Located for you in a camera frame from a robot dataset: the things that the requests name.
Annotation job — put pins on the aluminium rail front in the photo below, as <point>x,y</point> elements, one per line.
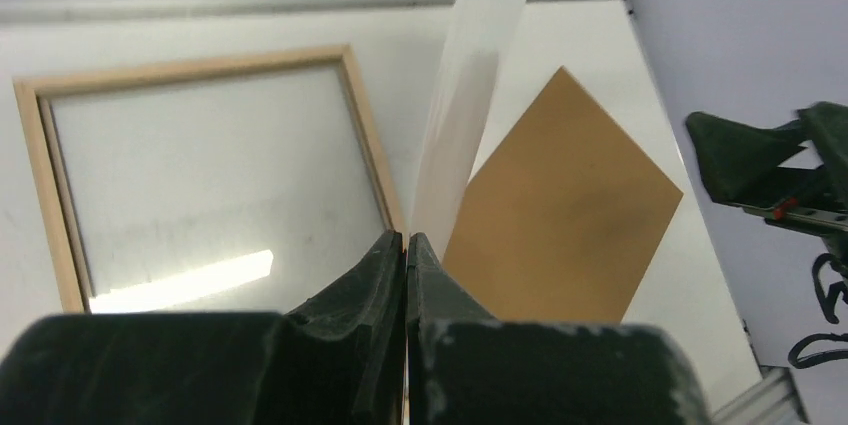
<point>773,400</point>

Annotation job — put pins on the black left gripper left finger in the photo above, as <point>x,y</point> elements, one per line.
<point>336,359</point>

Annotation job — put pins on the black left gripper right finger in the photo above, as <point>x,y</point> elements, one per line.
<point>467,367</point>

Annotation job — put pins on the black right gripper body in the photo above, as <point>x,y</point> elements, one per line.
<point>801,200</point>

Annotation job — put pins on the wooden picture frame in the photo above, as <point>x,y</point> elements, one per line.
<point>36,96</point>

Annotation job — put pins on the brown frame backing board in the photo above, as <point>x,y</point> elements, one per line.
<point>563,219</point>

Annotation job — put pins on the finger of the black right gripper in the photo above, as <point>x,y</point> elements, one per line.
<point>826,126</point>
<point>741,164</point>

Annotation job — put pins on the clear glass pane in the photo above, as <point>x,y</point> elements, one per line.
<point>246,193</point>

